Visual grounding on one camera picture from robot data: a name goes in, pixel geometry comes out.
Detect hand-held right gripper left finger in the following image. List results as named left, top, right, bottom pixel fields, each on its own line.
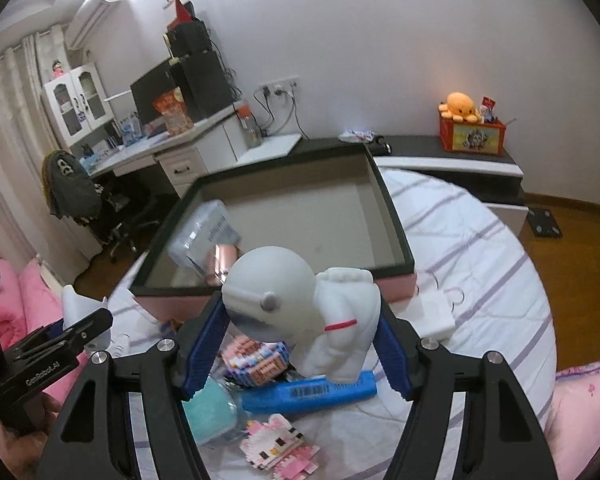
left=40, top=291, right=230, bottom=480

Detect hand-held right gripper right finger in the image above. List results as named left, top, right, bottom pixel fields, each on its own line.
left=371, top=289, right=557, bottom=480

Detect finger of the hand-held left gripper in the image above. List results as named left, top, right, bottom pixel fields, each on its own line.
left=60, top=308, right=114, bottom=350
left=12, top=319, right=68, bottom=358

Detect white plastic gadget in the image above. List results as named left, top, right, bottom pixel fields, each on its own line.
left=61, top=284, right=114, bottom=354

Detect white charger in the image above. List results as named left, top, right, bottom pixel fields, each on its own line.
left=414, top=287, right=457, bottom=342

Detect white astronaut figure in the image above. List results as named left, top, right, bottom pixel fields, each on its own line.
left=221, top=245, right=382, bottom=381

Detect pink box with black rim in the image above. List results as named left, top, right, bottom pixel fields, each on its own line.
left=130, top=142, right=419, bottom=322

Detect person's left hand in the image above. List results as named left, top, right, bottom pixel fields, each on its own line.
left=0, top=395, right=63, bottom=480

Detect pink blanket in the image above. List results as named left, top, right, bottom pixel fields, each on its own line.
left=0, top=257, right=90, bottom=406

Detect pink brick block toy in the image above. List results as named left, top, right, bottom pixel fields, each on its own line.
left=220, top=335, right=292, bottom=387

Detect teal round case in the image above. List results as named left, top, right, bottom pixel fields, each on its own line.
left=182, top=376, right=244, bottom=449

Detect rose gold cylinder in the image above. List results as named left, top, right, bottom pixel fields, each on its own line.
left=202, top=243, right=241, bottom=287

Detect clear plastic box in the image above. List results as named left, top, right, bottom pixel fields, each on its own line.
left=169, top=200, right=243, bottom=271

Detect black office chair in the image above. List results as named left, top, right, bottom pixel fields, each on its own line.
left=42, top=150, right=157, bottom=264

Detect pink cat brick figure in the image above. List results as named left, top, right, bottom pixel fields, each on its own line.
left=239, top=413, right=322, bottom=480

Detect dark skull-print jacket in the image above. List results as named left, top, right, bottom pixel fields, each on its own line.
left=42, top=149, right=104, bottom=219

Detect beige curtain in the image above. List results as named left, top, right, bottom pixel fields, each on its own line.
left=0, top=22, right=83, bottom=291

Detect white desk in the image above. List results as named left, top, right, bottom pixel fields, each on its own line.
left=82, top=104, right=252, bottom=202

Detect blue white box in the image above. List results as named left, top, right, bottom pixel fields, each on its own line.
left=116, top=112, right=144, bottom=147

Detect pink printed pillow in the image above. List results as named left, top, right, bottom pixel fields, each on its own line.
left=544, top=352, right=600, bottom=480

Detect orange-lidded jar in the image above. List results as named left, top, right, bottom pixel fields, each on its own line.
left=235, top=104, right=262, bottom=149

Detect white printed packet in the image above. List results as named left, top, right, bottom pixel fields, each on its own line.
left=338, top=128, right=376, bottom=144

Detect white glass-door cabinet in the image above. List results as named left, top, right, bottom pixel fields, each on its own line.
left=41, top=62, right=117, bottom=150

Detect orange snack packet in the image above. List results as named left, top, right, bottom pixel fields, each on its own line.
left=152, top=88, right=194, bottom=137

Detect orange printed tin box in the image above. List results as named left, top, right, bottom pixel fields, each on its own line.
left=438, top=110, right=507, bottom=156

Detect black monitor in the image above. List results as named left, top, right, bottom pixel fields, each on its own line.
left=129, top=57, right=179, bottom=129

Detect large black speaker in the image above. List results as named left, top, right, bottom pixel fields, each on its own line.
left=172, top=50, right=234, bottom=122

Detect orange octopus plush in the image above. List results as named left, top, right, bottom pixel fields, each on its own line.
left=437, top=91, right=483, bottom=124

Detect small red white toy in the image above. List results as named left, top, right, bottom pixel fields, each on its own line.
left=480, top=95, right=502, bottom=124

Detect white power strip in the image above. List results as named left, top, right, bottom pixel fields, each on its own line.
left=253, top=74, right=300, bottom=95

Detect small black speaker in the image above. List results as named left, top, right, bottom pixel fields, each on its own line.
left=164, top=18, right=214, bottom=59

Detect white air conditioner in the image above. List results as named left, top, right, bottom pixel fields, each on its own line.
left=63, top=0, right=132, bottom=52

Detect red pointed ornament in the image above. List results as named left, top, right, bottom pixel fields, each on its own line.
left=162, top=0, right=197, bottom=32

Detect black metal bracket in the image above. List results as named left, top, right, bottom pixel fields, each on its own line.
left=527, top=205, right=564, bottom=239

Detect black cables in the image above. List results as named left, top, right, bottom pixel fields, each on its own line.
left=252, top=86, right=312, bottom=142

